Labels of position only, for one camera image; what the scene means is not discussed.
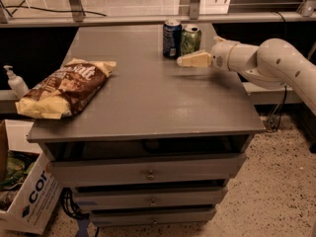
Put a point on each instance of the blue pepsi can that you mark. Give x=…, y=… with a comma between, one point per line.
x=172, y=30

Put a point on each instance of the top grey drawer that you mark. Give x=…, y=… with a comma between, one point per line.
x=148, y=170

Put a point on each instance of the bottom grey drawer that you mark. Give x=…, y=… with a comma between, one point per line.
x=153, y=217

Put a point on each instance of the white pump bottle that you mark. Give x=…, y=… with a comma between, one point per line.
x=17, y=83

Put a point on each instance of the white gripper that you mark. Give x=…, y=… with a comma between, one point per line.
x=221, y=57

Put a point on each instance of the middle grey drawer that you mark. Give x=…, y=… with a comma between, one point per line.
x=150, y=198

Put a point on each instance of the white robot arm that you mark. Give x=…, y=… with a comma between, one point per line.
x=271, y=65

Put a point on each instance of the white cardboard box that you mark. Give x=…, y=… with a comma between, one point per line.
x=37, y=197

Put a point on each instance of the brown yellow chip bag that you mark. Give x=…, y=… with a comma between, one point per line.
x=67, y=91

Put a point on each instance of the grey drawer cabinet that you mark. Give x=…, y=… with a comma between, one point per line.
x=150, y=107

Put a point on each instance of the grey drawer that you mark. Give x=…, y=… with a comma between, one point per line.
x=150, y=198
x=148, y=170
x=153, y=217

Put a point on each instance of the snack bags in box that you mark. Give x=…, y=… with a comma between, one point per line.
x=19, y=166

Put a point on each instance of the green soda can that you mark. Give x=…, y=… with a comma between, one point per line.
x=190, y=39

